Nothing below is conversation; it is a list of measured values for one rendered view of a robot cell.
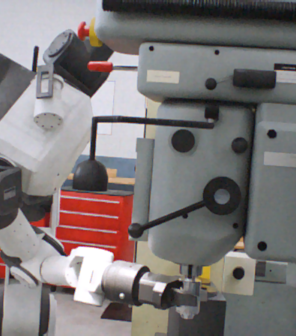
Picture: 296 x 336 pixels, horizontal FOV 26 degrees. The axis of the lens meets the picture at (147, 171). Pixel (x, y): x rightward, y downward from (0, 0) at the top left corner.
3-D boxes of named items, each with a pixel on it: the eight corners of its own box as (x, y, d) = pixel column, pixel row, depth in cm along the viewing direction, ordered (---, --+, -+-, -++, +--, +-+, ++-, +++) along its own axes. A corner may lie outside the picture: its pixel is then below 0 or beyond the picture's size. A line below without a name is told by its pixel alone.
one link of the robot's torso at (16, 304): (-11, 331, 189) (0, 177, 191) (49, 331, 193) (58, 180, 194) (-12, 343, 174) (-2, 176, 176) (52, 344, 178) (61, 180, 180)
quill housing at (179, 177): (141, 265, 120) (153, 95, 118) (153, 247, 140) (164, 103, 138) (242, 274, 117) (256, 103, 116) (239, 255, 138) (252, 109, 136)
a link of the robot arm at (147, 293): (163, 276, 125) (112, 265, 130) (159, 323, 125) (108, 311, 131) (189, 266, 136) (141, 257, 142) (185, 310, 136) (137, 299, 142)
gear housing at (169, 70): (134, 94, 116) (138, 39, 116) (149, 102, 141) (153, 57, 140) (319, 106, 112) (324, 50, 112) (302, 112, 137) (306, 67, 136)
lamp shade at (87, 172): (68, 187, 130) (70, 157, 130) (102, 188, 133) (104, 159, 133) (76, 190, 124) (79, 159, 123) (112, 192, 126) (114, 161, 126)
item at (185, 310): (172, 311, 128) (174, 283, 128) (181, 307, 132) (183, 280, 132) (193, 316, 126) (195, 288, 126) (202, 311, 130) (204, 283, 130)
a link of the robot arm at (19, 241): (6, 275, 164) (-31, 227, 147) (37, 237, 170) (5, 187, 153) (37, 293, 158) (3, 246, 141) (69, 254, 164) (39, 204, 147)
